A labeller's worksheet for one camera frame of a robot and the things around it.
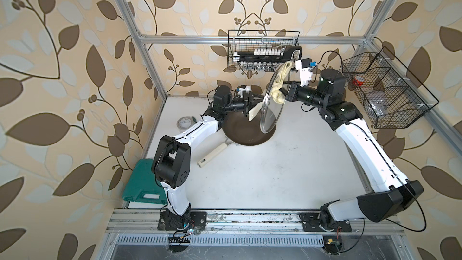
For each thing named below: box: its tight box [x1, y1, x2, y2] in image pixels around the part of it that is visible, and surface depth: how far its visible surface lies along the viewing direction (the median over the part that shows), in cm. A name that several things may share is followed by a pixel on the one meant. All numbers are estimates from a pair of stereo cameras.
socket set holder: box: [232, 45, 303, 73], surface depth 84 cm
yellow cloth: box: [270, 60, 293, 105], surface depth 64 cm
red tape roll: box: [352, 74, 366, 87], surface depth 85 cm
